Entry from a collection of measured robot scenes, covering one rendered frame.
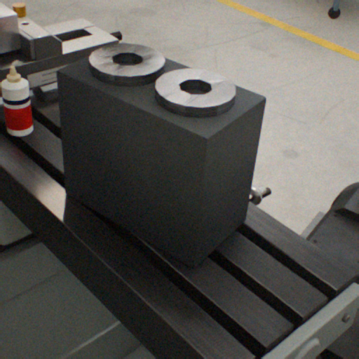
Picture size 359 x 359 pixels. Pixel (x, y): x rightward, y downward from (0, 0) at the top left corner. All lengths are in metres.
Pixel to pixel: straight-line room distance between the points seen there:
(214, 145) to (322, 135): 2.21
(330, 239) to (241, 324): 0.66
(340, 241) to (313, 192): 1.13
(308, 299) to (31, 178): 0.41
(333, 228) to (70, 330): 0.61
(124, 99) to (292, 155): 2.01
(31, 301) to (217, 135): 0.66
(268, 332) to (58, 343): 0.72
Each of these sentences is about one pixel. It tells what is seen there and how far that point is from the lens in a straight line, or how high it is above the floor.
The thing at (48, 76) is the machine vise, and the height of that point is 0.95.
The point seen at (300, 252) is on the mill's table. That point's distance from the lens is 0.75.
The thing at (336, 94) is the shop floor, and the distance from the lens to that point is 3.19.
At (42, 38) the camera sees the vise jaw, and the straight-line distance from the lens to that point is 0.99.
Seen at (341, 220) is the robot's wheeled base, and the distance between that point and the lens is 1.35.
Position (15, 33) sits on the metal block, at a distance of 1.00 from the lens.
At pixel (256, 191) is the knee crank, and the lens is 1.49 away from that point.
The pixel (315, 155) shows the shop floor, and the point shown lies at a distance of 2.64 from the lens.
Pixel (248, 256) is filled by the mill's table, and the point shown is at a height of 0.92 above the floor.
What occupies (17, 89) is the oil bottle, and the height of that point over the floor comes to 1.00.
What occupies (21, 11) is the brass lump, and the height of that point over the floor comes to 1.04.
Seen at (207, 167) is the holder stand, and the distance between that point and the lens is 0.60.
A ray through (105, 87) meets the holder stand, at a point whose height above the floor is 1.11.
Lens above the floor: 1.42
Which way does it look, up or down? 37 degrees down
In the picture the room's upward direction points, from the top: 4 degrees clockwise
